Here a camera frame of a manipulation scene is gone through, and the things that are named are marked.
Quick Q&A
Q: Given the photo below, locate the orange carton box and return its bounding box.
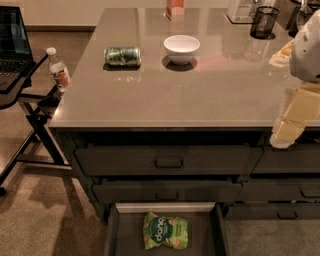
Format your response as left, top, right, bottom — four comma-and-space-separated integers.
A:
165, 0, 185, 21

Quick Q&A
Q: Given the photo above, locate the black mesh cup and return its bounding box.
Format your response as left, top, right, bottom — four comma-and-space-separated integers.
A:
250, 6, 279, 39

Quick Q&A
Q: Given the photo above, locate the clear plastic water bottle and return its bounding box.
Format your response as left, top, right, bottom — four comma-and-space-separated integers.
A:
46, 47, 71, 93

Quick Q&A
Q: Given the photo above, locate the black folding stand table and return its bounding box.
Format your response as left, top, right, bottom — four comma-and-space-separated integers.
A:
0, 53, 69, 196

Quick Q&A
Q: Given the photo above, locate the black laptop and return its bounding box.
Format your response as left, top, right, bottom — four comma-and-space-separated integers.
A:
0, 6, 35, 94

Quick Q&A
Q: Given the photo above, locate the green soda can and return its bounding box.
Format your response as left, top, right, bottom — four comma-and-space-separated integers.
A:
104, 47, 141, 67

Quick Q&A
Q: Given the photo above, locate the grey top left drawer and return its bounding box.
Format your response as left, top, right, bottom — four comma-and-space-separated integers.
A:
74, 145, 263, 176

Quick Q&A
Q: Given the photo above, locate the white appliance box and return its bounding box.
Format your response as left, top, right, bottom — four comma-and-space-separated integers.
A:
227, 0, 277, 24

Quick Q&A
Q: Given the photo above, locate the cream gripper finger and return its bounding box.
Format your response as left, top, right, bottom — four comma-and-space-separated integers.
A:
270, 83, 320, 149

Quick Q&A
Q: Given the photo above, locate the grey bottom right drawer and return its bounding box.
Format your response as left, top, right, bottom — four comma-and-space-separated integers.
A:
223, 203, 320, 220

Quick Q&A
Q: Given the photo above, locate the grey middle right drawer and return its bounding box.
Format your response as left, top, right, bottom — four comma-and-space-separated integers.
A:
236, 179, 320, 202

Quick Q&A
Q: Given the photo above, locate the grey top right drawer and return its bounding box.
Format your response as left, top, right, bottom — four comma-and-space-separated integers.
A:
253, 144, 320, 174

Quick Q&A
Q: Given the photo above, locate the green rice chip bag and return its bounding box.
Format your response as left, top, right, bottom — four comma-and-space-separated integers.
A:
143, 212, 189, 250

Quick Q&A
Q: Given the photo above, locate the white ceramic bowl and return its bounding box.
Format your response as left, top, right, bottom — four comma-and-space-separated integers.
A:
163, 35, 200, 65

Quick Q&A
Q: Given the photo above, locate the grey middle left drawer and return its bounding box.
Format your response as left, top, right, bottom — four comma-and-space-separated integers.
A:
92, 180, 242, 203

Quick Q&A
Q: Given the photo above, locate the dark container with glass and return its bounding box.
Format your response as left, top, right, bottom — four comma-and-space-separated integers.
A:
287, 0, 320, 37

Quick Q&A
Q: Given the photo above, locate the open grey bottom drawer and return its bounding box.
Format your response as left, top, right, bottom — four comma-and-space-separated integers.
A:
104, 202, 231, 256

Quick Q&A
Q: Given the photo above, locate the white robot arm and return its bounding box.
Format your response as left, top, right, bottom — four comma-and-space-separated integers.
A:
269, 10, 320, 149

